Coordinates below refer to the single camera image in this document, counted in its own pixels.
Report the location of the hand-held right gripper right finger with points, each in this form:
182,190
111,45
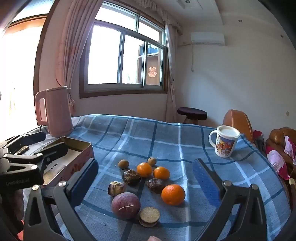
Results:
203,180

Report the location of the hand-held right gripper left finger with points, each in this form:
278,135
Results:
85,178

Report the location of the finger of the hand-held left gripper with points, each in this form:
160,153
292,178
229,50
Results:
55,149
34,137

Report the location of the pink tin box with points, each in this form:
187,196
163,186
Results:
81,160

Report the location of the dark dried fruit half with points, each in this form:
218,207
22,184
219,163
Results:
131,177
156,185
116,188

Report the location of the large orange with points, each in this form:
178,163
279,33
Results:
173,194

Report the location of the small brown fruit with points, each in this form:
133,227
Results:
123,163
152,161

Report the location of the small orange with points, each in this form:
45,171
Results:
144,169
161,173

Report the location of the purple passion fruit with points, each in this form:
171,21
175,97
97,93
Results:
126,205

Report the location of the round cut fruit half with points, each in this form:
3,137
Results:
149,216

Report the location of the pink electric kettle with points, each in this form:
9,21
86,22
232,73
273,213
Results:
57,111

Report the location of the white cartoon mug with lid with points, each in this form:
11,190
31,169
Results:
225,143

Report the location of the blue checkered tablecloth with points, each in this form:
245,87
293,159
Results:
161,139

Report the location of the orange leather chair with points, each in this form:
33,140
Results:
238,122

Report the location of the dark round stool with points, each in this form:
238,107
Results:
192,113

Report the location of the red dark cloth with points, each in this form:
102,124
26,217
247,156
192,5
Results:
259,139

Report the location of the pink floral cloth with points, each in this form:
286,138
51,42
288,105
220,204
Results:
277,162

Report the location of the brown leather sofa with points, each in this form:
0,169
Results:
276,135

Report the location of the pink curtain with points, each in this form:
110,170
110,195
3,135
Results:
170,69
69,46

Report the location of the sliding window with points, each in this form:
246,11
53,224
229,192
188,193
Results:
104,55

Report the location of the red window sticker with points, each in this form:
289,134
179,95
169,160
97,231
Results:
152,72

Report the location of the white air conditioner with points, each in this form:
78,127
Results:
208,38

